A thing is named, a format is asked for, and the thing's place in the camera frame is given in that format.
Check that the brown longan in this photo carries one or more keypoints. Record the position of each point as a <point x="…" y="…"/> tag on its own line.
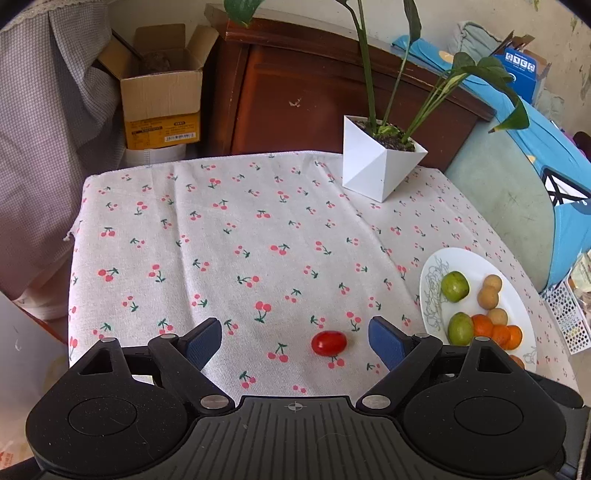
<point x="497" y="316"/>
<point x="488" y="298"/>
<point x="493" y="282"/>

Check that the blue carton box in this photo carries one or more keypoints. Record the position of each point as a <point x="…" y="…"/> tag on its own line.
<point x="521" y="64"/>

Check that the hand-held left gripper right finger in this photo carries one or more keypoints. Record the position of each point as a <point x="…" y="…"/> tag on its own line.
<point x="385" y="341"/>

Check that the lilac checked cloth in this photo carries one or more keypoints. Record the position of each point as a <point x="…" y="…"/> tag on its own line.
<point x="46" y="138"/>

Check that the snack packets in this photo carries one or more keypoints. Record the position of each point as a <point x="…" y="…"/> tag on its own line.
<point x="582" y="277"/>

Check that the white round container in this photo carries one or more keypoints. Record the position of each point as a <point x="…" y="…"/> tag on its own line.
<point x="154" y="155"/>

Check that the orange tangerine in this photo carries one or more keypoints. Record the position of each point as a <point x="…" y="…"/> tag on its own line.
<point x="517" y="361"/>
<point x="482" y="325"/>
<point x="500" y="336"/>
<point x="515" y="337"/>

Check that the cherry print tablecloth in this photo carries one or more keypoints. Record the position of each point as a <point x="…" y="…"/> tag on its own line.
<point x="231" y="221"/>

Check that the green jujube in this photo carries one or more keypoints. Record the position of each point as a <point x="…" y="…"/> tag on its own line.
<point x="461" y="327"/>
<point x="455" y="286"/>

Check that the dark bundle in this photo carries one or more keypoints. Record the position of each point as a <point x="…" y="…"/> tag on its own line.
<point x="154" y="62"/>

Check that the white plate with line drawing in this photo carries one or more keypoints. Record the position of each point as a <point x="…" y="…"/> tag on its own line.
<point x="461" y="267"/>

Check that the brown wooden headboard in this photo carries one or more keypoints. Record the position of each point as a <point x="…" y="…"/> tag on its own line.
<point x="300" y="101"/>

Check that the red cherry tomato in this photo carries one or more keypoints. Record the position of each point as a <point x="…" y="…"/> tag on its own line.
<point x="328" y="344"/>

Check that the white perforated basket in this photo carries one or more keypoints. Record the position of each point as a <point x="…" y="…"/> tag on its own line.
<point x="568" y="316"/>

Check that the white geometric plant pot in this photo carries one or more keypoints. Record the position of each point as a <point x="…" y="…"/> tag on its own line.
<point x="378" y="161"/>

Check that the grey-green mattress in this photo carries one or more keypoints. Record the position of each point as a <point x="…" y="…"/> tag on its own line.
<point x="503" y="184"/>

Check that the cardboard box with yellow band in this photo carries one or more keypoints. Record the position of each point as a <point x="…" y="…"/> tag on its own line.
<point x="161" y="97"/>

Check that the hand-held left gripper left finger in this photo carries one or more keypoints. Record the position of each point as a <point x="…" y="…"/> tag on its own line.
<point x="205" y="341"/>

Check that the green leafy plant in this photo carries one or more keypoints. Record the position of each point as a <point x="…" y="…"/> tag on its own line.
<point x="364" y="69"/>

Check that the blue printed blanket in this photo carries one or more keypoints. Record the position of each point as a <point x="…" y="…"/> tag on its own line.
<point x="563" y="157"/>

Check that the magenta cloth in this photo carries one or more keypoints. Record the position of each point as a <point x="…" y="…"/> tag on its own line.
<point x="584" y="142"/>

